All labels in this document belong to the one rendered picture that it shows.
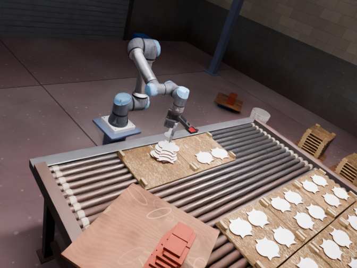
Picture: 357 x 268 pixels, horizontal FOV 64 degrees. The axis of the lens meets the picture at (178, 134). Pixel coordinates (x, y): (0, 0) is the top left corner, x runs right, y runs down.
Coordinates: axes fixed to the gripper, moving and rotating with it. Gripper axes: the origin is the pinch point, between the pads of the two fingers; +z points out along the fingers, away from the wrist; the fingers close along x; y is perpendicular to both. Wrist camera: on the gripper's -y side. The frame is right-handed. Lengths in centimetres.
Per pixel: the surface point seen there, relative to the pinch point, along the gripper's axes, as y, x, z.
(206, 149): -27.9, -20.4, 13.3
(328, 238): -107, 34, 13
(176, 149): -5.3, 1.4, 7.2
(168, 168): -3.7, 15.7, 13.4
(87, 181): 37, 44, 15
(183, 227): -13, 82, -13
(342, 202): -132, -6, 13
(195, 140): -18.5, -28.0, 13.3
